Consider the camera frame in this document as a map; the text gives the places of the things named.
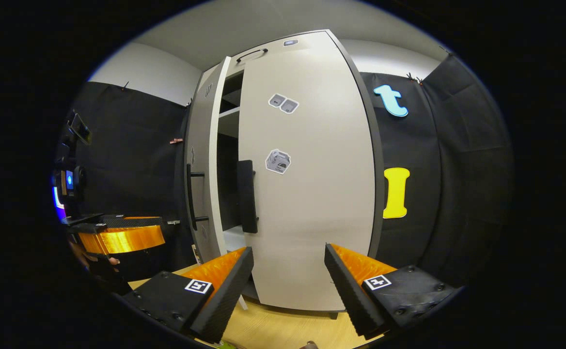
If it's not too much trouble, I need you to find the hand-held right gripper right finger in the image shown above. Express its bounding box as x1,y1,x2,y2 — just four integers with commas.
324,243,460,340

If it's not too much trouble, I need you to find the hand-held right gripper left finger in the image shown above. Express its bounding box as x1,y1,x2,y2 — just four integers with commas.
122,246,255,344

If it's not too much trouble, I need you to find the white cabinet door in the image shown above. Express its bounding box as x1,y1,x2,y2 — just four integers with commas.
238,46,378,312
185,56,233,266

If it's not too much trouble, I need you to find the white and grey cabinet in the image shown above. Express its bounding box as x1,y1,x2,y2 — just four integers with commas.
185,29,386,320

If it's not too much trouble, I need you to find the white cabinet shelf board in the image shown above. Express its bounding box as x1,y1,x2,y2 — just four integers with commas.
218,107,241,139

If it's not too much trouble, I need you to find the white drawer with black handle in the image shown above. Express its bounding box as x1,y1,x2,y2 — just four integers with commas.
229,29,342,68

